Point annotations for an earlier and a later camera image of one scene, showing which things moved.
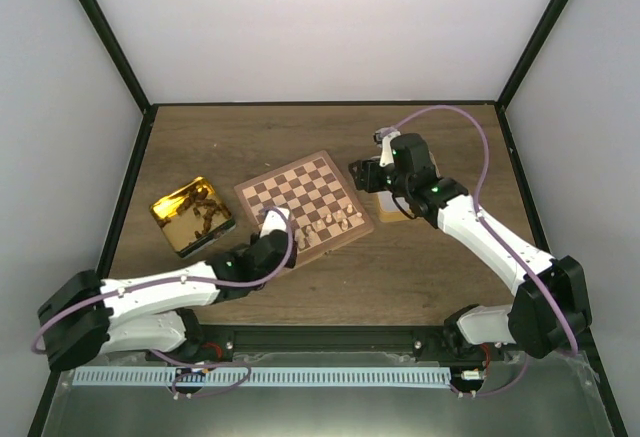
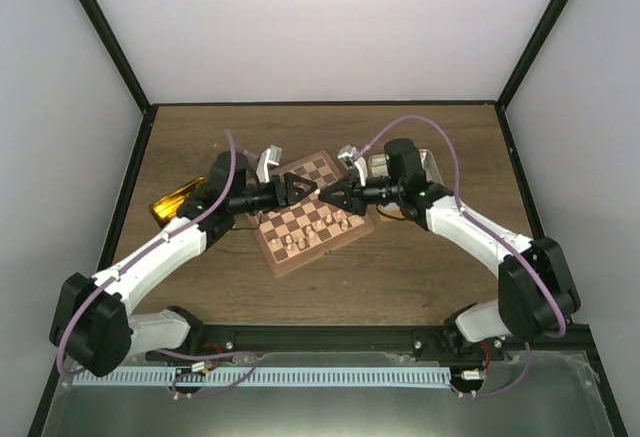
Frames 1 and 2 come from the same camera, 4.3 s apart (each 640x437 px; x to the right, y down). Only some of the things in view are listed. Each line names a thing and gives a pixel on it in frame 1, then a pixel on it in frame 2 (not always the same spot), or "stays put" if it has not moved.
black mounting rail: (216, 340) stays put
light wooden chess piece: (311, 237) stays put
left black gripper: (291, 262) -> (290, 190)
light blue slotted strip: (258, 377) stays put
